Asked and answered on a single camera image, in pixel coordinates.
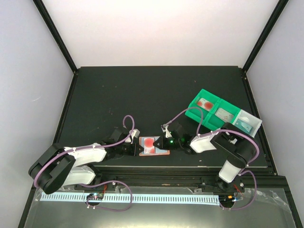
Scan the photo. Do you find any left controller circuit board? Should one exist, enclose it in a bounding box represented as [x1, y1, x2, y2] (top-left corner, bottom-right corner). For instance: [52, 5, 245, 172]
[86, 193, 104, 200]

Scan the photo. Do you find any teal card in clear bin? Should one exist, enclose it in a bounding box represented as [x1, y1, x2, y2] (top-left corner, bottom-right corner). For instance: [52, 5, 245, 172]
[235, 119, 253, 134]

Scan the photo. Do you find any green middle bin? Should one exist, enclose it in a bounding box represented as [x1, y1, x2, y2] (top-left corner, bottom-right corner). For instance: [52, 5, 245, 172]
[204, 99, 241, 131]

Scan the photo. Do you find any white VIP card in bin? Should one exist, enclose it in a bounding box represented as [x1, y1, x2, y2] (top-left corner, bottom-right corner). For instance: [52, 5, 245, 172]
[215, 108, 234, 123]

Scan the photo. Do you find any pink leather card holder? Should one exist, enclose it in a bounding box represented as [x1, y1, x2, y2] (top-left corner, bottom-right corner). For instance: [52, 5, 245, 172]
[139, 136, 170, 156]

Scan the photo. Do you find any white slotted cable duct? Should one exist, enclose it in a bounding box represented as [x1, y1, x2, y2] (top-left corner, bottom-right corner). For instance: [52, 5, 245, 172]
[40, 192, 220, 206]

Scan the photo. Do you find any black corner frame post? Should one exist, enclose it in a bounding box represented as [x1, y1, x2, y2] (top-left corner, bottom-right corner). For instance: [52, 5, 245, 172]
[242, 0, 289, 73]
[33, 0, 77, 73]

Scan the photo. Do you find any clear white bin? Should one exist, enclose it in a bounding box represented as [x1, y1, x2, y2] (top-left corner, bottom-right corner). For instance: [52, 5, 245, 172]
[232, 109, 262, 137]

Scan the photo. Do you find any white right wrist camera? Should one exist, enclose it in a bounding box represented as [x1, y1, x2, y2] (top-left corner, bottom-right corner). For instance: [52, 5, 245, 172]
[161, 124, 172, 138]

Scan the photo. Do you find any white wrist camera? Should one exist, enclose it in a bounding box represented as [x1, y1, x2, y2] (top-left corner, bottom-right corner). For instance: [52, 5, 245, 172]
[125, 129, 140, 143]
[161, 124, 172, 138]

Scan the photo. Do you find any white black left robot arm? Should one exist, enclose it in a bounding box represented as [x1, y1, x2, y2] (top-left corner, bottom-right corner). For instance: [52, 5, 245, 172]
[28, 128, 143, 194]

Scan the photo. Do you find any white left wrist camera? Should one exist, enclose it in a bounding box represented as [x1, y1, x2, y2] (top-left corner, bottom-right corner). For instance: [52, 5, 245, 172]
[125, 129, 140, 143]

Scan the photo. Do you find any red white april card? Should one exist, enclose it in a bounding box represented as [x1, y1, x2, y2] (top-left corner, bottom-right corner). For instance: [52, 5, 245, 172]
[195, 98, 214, 112]

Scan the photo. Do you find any black corner frame post right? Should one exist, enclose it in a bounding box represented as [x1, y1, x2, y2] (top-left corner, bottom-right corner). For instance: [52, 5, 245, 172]
[242, 0, 289, 73]

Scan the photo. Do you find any green bin with red card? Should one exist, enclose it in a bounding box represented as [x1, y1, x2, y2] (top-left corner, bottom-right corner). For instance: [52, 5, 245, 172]
[185, 89, 220, 125]

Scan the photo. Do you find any black corner frame post left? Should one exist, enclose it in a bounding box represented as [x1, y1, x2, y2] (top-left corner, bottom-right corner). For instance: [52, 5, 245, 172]
[33, 0, 77, 73]

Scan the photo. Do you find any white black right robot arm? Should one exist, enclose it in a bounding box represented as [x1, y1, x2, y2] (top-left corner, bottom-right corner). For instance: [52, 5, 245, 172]
[153, 123, 260, 191]

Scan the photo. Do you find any controller circuit board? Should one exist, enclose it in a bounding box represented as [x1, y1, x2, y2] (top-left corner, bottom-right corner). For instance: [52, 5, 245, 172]
[218, 195, 244, 204]
[86, 193, 104, 200]

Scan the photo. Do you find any right controller circuit board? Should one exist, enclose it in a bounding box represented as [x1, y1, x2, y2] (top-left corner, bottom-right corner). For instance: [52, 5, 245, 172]
[218, 195, 244, 204]

